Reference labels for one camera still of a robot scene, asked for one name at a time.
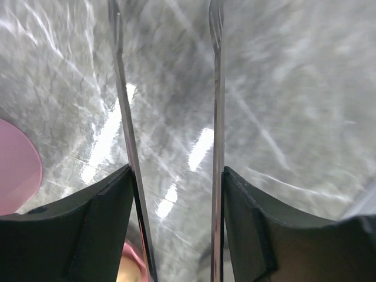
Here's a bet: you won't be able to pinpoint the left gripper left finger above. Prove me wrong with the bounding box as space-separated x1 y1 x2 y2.
1 165 133 281

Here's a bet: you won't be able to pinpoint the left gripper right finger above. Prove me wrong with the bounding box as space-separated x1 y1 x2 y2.
223 167 375 281

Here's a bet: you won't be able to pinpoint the metal tongs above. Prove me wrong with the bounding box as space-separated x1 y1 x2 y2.
108 1 225 281

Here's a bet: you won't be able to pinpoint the pink dotted plate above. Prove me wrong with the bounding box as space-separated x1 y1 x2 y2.
1 119 43 216

